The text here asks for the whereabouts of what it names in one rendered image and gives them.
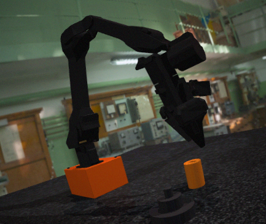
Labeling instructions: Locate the dark stepped round pedestal with shaft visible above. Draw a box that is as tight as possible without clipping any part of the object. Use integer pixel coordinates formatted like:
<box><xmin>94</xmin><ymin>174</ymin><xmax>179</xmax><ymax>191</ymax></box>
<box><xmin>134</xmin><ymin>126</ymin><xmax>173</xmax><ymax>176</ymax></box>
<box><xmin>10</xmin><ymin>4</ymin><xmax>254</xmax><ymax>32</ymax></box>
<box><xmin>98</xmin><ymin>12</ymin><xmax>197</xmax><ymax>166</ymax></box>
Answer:
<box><xmin>149</xmin><ymin>186</ymin><xmax>196</xmax><ymax>224</ymax></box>

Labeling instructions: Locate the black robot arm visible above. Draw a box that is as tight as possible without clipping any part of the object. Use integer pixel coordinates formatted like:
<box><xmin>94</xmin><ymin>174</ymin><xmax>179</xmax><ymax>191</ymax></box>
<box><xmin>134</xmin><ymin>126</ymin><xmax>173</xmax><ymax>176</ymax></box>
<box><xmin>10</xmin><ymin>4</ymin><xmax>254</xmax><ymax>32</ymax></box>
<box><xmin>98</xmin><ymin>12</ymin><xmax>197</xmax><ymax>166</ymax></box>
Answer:
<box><xmin>60</xmin><ymin>15</ymin><xmax>211</xmax><ymax>168</ymax></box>

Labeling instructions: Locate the orange cylinder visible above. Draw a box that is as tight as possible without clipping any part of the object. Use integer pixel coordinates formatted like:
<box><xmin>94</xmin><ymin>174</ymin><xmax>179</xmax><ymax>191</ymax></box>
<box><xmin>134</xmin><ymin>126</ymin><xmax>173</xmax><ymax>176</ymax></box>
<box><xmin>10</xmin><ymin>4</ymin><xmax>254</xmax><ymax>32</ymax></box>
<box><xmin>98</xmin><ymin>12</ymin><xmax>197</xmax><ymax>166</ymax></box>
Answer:
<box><xmin>184</xmin><ymin>159</ymin><xmax>205</xmax><ymax>189</ymax></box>

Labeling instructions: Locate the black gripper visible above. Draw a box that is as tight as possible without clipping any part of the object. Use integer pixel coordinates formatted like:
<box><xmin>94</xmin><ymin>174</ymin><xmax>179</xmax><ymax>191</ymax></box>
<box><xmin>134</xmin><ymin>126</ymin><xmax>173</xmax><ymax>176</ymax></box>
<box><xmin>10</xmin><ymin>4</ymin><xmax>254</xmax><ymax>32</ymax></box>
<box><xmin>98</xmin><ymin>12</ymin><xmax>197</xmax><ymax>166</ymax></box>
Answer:
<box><xmin>155</xmin><ymin>74</ymin><xmax>208</xmax><ymax>148</ymax></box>

